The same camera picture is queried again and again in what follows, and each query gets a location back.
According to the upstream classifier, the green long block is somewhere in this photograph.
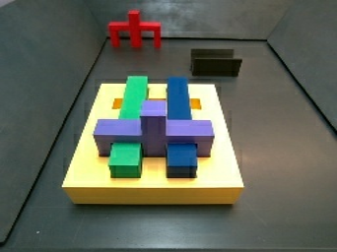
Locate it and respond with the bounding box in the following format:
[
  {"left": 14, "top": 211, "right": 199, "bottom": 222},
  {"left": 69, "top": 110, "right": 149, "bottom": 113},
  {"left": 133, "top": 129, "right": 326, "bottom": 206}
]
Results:
[{"left": 109, "top": 76, "right": 148, "bottom": 178}]

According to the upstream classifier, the yellow base board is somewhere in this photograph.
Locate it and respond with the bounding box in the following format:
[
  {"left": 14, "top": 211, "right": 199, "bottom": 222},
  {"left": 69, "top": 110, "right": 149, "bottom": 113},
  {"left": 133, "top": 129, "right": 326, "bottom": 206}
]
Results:
[{"left": 62, "top": 84, "right": 244, "bottom": 205}]

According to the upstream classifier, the black block holder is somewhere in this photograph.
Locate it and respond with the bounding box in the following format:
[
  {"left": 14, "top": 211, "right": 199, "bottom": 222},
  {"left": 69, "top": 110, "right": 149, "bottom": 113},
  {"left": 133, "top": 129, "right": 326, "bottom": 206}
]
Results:
[{"left": 192, "top": 48, "right": 243, "bottom": 77}]

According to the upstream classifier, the red cross-shaped block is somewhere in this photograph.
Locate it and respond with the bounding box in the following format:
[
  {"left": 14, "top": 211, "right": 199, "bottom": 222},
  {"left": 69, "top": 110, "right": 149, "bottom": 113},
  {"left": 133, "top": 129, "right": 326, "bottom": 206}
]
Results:
[{"left": 109, "top": 10, "right": 162, "bottom": 48}]

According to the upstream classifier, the blue long block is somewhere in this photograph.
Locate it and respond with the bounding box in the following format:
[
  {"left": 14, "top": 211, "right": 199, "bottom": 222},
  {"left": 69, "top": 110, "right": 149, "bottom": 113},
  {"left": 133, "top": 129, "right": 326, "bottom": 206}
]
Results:
[{"left": 166, "top": 77, "right": 199, "bottom": 178}]

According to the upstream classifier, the purple cross-shaped block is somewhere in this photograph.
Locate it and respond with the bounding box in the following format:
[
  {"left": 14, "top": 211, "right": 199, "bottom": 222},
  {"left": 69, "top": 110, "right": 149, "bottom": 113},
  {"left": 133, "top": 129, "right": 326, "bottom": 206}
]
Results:
[{"left": 94, "top": 100, "right": 215, "bottom": 158}]

